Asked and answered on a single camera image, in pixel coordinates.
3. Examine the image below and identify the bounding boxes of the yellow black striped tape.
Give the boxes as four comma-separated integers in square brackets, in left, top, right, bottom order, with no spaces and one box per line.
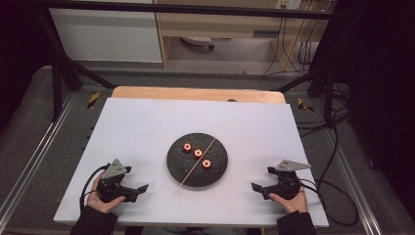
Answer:
[86,91,101,110]
[297,97,315,113]

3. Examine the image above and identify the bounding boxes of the person's left hand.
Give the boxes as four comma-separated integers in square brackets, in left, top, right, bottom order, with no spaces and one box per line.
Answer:
[86,171,127,215]

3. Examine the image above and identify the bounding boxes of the white power strip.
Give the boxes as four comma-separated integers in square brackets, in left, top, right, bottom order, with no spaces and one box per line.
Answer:
[275,0,303,11]

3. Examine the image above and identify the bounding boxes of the bundle of black floor cables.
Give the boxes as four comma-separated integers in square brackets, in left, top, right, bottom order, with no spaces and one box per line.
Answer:
[262,9,351,138]

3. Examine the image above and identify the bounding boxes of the black curtain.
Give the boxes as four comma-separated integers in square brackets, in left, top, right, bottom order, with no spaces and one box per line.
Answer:
[0,0,55,133]
[321,0,415,224]

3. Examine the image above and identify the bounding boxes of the black round textured plate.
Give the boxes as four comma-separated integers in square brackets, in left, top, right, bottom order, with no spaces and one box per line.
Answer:
[166,132,229,188]

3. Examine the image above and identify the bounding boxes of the black metal frame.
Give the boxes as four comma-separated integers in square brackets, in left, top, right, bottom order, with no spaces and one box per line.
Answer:
[33,0,351,123]

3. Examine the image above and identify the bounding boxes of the left hand-held gripper cable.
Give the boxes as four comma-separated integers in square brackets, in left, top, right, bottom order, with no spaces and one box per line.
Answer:
[79,164,111,213]

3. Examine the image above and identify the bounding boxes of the thin wooden skewer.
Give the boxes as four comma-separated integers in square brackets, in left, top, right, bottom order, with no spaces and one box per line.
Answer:
[177,136,217,191]

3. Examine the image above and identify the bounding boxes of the light wooden desk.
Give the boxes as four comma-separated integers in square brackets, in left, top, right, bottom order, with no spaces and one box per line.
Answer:
[153,0,331,71]

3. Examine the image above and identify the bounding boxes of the aluminium rail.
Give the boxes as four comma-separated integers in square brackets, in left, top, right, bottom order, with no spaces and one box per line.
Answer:
[322,128,384,235]
[0,92,78,223]

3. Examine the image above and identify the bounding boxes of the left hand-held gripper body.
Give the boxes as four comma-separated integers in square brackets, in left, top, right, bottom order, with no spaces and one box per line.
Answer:
[97,159,138,204]

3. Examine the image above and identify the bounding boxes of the white board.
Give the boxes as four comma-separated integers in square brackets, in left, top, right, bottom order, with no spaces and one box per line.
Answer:
[53,97,330,228]

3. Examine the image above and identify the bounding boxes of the white cabinet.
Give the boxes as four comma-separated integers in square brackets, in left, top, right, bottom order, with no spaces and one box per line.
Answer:
[48,0,163,64]

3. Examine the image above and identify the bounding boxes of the right hand-held gripper cable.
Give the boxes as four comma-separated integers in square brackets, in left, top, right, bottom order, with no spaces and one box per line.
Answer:
[297,177,360,227]

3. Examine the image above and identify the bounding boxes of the office chair base caster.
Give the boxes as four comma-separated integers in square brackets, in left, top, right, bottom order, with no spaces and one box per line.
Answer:
[180,35,216,51]

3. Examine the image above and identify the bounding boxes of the wooden table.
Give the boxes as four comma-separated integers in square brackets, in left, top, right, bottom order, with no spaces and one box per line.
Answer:
[111,85,287,105]

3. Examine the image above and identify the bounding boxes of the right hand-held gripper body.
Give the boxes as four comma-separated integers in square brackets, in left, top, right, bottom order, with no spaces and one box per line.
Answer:
[260,159,312,201]

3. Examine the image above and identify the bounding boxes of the person's right hand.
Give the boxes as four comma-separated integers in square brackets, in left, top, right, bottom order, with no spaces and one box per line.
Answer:
[268,190,309,215]

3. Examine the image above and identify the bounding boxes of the hand-held gripper cable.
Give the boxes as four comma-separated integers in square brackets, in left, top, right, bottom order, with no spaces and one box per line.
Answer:
[297,177,360,227]
[79,164,111,213]

